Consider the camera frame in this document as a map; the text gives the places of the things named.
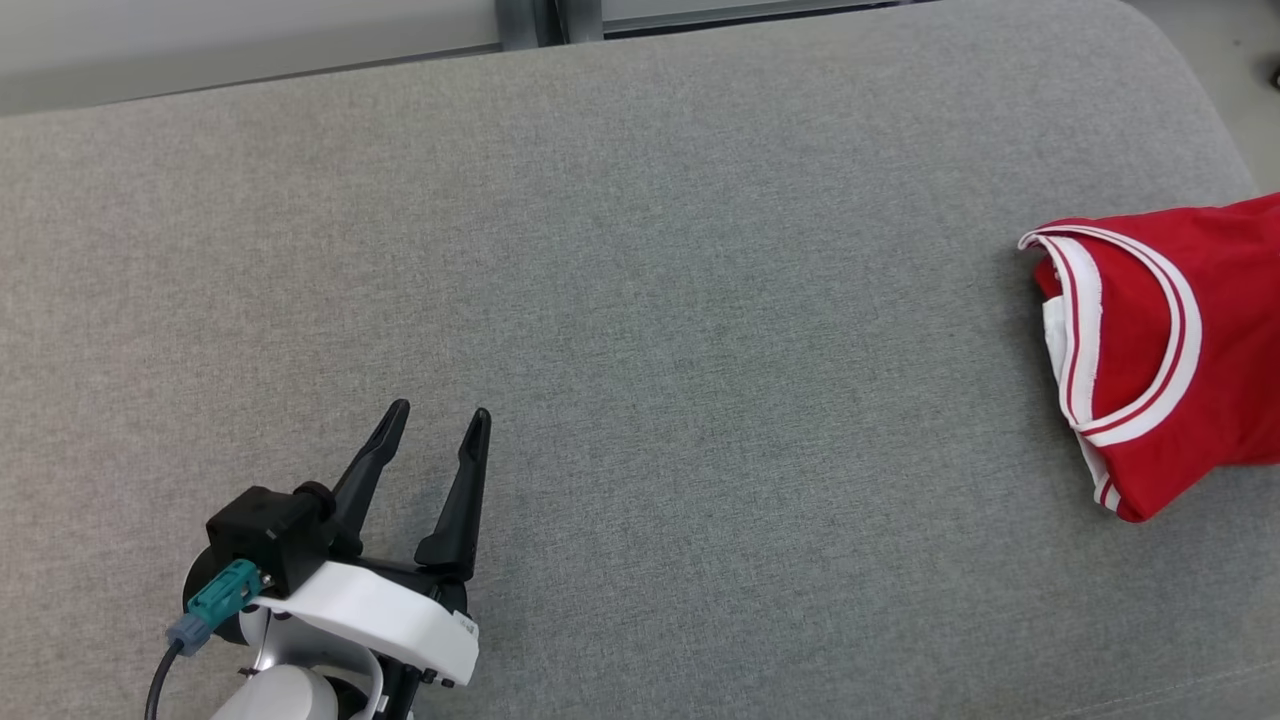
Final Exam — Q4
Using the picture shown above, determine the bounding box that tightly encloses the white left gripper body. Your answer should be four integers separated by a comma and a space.
182, 559, 480, 720

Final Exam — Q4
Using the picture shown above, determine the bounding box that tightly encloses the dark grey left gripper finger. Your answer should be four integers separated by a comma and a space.
329, 398, 412, 557
414, 406, 493, 582

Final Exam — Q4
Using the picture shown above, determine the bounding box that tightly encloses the red shirt with white sleeves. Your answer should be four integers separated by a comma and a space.
1017, 191, 1280, 524

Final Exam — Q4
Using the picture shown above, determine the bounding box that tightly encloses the black cable with teal plug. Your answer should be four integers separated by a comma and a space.
144, 557, 273, 720

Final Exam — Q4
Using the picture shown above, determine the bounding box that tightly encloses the grey partition bottom rail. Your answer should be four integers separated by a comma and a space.
0, 44, 501, 117
600, 0, 906, 40

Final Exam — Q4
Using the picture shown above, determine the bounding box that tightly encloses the grey metal partition post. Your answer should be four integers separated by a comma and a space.
494, 0, 604, 51

